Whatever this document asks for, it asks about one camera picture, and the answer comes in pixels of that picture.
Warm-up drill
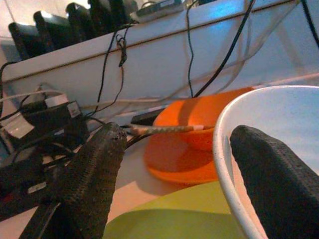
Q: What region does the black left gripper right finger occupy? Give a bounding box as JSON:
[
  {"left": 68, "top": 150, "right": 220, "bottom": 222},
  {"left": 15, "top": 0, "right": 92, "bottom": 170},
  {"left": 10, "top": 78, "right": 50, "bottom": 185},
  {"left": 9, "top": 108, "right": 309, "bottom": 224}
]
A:
[{"left": 230, "top": 125, "right": 319, "bottom": 239}]

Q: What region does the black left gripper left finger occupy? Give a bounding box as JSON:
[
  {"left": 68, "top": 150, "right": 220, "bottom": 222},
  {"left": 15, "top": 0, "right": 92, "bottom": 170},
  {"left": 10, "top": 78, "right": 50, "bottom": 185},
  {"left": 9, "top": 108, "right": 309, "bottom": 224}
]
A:
[{"left": 19, "top": 121, "right": 128, "bottom": 239}]

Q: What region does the black labelled power adapter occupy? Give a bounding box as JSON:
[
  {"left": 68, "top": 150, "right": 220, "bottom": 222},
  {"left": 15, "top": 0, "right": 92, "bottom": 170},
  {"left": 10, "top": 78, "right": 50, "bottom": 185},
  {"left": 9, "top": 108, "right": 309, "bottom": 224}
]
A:
[{"left": 21, "top": 100, "right": 83, "bottom": 130}]

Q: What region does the white ribbed ceramic bowl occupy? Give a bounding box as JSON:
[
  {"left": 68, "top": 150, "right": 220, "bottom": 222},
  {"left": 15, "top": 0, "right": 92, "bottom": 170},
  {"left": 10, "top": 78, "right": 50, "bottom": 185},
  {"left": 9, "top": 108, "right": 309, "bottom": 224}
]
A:
[{"left": 213, "top": 85, "right": 319, "bottom": 239}]

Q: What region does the flat black device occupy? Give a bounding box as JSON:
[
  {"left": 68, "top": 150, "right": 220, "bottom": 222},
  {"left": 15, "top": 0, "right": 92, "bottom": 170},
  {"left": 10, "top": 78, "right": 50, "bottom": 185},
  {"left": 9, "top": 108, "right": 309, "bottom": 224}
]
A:
[{"left": 131, "top": 109, "right": 166, "bottom": 126}]

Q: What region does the orange square plate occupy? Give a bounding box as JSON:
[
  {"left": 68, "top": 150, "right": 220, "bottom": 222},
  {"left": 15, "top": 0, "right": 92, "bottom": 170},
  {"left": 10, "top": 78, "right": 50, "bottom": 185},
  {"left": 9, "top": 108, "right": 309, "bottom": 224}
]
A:
[{"left": 144, "top": 135, "right": 220, "bottom": 185}]

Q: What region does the light green plate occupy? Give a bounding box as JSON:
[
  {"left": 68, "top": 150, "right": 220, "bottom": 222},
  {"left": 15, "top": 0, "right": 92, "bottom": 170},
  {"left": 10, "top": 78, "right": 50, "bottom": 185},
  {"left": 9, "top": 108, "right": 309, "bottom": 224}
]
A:
[{"left": 103, "top": 181, "right": 247, "bottom": 239}]

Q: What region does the orange square bowl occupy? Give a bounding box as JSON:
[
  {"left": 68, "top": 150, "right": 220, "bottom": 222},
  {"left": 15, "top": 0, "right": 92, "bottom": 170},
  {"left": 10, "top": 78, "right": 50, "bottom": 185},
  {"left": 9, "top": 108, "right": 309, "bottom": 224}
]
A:
[{"left": 153, "top": 87, "right": 255, "bottom": 152}]

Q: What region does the white power strip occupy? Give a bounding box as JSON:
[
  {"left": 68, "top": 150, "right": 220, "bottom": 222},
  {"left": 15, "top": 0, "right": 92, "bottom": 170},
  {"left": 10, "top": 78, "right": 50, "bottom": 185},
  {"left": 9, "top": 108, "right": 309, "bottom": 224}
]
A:
[{"left": 136, "top": 0, "right": 186, "bottom": 17}]

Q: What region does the patterned handle chopstick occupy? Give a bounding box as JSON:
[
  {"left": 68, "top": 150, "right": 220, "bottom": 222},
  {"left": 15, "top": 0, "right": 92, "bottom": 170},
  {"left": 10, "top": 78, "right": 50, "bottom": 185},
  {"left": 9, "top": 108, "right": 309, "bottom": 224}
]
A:
[{"left": 128, "top": 124, "right": 214, "bottom": 135}]

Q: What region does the knotted black cable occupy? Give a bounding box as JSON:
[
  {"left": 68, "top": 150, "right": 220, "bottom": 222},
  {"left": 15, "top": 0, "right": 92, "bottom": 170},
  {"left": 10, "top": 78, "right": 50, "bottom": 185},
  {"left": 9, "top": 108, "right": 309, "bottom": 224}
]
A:
[{"left": 96, "top": 23, "right": 130, "bottom": 118}]

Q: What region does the thick black cable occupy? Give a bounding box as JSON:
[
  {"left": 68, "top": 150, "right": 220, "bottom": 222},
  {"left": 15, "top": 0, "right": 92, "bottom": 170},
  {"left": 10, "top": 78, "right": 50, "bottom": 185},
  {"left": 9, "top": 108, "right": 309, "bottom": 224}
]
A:
[
  {"left": 193, "top": 0, "right": 257, "bottom": 98},
  {"left": 300, "top": 0, "right": 319, "bottom": 48}
]

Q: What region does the thin black cable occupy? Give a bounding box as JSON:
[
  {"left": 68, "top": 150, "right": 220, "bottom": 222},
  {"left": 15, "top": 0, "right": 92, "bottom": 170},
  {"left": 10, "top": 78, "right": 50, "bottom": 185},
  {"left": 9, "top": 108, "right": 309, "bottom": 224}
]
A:
[{"left": 186, "top": 2, "right": 195, "bottom": 97}]

